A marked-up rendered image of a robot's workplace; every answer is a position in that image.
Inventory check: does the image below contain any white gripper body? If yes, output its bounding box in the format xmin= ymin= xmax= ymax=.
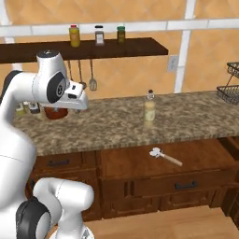
xmin=60 ymin=89 xmax=90 ymax=111

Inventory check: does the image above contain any small brown drawer front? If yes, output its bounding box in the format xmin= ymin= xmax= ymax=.
xmin=33 ymin=151 xmax=84 ymax=171

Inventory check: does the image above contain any open brown wooden drawer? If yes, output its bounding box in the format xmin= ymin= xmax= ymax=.
xmin=98 ymin=137 xmax=239 ymax=201

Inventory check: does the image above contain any hanging slotted metal spatula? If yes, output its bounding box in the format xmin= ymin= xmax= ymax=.
xmin=88 ymin=58 xmax=98 ymax=92

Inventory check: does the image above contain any red round pot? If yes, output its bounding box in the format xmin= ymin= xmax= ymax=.
xmin=43 ymin=105 xmax=69 ymax=121

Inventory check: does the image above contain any hanging metal ladle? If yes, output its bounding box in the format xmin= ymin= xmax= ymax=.
xmin=77 ymin=59 xmax=88 ymax=91

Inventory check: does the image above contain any small dark jar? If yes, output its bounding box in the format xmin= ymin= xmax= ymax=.
xmin=28 ymin=101 xmax=41 ymax=115

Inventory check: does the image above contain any small yellow jar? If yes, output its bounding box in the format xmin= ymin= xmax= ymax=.
xmin=14 ymin=102 xmax=28 ymax=118

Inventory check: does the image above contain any yellow bottle with red cap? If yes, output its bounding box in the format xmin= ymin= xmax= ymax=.
xmin=68 ymin=24 xmax=81 ymax=49

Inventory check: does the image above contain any clear spice jar black lid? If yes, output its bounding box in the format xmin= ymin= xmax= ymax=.
xmin=94 ymin=24 xmax=105 ymax=47

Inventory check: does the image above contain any pale yellow bottle black cap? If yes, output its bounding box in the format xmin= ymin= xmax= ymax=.
xmin=143 ymin=89 xmax=157 ymax=123

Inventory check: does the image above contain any brown cupboard door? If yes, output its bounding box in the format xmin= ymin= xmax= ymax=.
xmin=25 ymin=168 xmax=103 ymax=222

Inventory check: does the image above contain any brown jar with green lid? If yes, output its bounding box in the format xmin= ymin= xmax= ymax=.
xmin=116 ymin=25 xmax=127 ymax=45

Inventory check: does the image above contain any brown lower cabinet front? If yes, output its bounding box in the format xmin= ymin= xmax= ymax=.
xmin=101 ymin=190 xmax=220 ymax=219

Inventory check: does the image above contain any brown side cabinet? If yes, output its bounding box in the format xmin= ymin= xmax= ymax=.
xmin=218 ymin=135 xmax=239 ymax=226

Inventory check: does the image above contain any dark wooden wall shelf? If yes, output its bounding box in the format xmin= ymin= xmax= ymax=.
xmin=0 ymin=36 xmax=169 ymax=65

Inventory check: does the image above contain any black small drawer handle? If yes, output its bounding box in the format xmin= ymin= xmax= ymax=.
xmin=47 ymin=159 xmax=71 ymax=167

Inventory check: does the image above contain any pizza cutter with wooden handle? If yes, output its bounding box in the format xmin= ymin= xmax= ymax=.
xmin=148 ymin=147 xmax=184 ymax=168

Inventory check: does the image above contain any white wall outlet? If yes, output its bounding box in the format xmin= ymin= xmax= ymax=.
xmin=166 ymin=54 xmax=180 ymax=74

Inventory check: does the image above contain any black wire basket stand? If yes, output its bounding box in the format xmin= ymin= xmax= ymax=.
xmin=216 ymin=62 xmax=239 ymax=105

